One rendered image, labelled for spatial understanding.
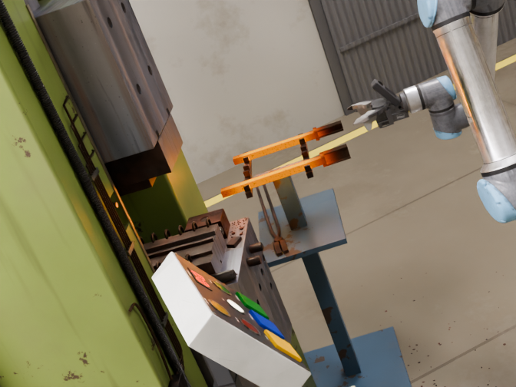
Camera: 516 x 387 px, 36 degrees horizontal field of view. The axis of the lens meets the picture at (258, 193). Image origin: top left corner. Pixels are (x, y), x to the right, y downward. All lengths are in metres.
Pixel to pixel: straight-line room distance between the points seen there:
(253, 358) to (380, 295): 1.99
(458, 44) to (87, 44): 1.07
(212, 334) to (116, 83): 0.71
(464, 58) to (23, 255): 1.34
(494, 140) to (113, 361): 1.24
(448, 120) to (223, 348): 1.49
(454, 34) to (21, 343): 1.47
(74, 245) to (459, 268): 2.12
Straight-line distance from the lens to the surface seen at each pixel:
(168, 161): 2.08
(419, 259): 3.72
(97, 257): 1.87
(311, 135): 2.78
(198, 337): 1.56
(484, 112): 2.38
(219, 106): 5.27
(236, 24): 5.21
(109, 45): 1.94
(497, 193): 2.38
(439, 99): 2.78
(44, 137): 1.80
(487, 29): 2.56
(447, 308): 3.38
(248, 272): 2.32
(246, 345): 1.60
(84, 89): 1.99
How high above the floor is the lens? 1.99
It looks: 24 degrees down
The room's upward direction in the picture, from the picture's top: 21 degrees counter-clockwise
